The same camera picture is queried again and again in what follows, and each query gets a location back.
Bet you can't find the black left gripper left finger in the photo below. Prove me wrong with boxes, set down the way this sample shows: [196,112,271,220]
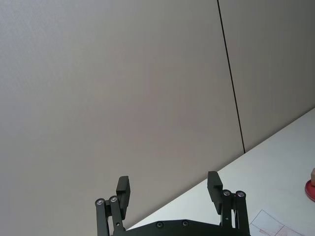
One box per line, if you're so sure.
[94,175,131,236]

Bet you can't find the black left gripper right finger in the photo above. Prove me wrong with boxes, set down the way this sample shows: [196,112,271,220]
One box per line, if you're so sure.
[207,171,252,236]

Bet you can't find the white paper with red lines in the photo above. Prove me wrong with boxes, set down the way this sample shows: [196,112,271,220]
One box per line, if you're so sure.
[249,209,315,236]

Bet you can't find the red round plate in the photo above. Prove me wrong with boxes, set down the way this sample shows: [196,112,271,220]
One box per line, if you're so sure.
[304,178,315,201]

